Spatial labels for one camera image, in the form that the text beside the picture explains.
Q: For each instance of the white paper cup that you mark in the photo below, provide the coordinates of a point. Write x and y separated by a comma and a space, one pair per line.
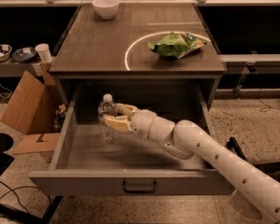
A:
44, 52

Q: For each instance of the grey cabinet with drawer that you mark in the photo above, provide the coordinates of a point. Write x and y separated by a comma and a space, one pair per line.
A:
96, 48

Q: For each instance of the green chip bag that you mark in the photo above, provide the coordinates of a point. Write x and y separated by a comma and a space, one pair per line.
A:
177, 45

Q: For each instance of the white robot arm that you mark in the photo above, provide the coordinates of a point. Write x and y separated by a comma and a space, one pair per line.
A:
185, 138

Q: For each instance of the blue bowl far left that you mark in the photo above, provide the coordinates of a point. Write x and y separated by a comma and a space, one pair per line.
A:
5, 51

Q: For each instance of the clear plastic water bottle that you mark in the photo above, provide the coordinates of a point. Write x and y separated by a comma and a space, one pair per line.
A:
107, 107

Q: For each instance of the open grey top drawer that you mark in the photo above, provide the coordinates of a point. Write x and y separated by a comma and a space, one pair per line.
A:
83, 164

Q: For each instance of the black drawer handle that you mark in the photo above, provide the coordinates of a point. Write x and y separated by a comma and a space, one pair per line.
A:
136, 188

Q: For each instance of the brown cardboard box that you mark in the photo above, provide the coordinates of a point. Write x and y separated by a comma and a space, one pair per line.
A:
32, 110

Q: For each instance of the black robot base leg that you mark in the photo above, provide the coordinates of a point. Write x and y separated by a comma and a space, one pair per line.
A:
265, 168

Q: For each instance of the white ceramic bowl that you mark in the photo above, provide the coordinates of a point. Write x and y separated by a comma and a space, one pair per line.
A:
106, 9

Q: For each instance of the blue bowl near cup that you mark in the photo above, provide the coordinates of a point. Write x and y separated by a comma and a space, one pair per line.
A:
24, 55

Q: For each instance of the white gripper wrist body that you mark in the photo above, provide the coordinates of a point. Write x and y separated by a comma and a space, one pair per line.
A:
142, 122

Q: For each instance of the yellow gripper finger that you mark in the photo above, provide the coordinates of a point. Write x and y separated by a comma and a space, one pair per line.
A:
126, 110
118, 123

